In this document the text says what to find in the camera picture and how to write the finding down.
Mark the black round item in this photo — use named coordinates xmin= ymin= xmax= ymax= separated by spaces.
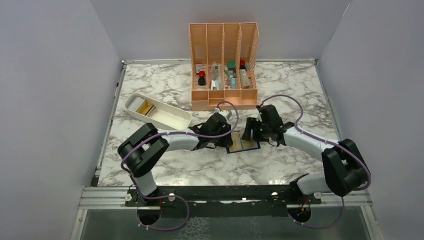
xmin=197 ymin=77 xmax=206 ymax=86

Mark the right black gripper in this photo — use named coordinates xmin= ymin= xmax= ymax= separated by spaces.
xmin=241 ymin=117 xmax=271 ymax=142

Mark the white plastic tray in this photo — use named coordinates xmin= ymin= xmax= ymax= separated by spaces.
xmin=124 ymin=93 xmax=192 ymax=130

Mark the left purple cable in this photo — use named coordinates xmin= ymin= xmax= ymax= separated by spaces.
xmin=119 ymin=100 xmax=239 ymax=232

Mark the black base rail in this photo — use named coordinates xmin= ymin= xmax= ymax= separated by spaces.
xmin=124 ymin=185 xmax=321 ymax=218

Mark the black leather card holder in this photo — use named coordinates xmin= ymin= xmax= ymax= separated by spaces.
xmin=226 ymin=131 xmax=261 ymax=154

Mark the orange desk organizer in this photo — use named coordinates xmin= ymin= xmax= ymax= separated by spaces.
xmin=188 ymin=22 xmax=259 ymax=111

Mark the green cap item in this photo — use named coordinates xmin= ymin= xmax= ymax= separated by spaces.
xmin=227 ymin=61 xmax=236 ymax=69

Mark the grey stapler box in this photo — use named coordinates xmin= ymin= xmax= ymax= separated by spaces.
xmin=239 ymin=69 xmax=251 ymax=89

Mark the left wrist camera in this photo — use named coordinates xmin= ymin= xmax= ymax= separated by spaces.
xmin=215 ymin=108 xmax=233 ymax=122

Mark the gold credit card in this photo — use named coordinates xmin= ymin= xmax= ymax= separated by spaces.
xmin=229 ymin=131 xmax=257 ymax=152

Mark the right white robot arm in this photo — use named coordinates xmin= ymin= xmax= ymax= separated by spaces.
xmin=241 ymin=105 xmax=370 ymax=204

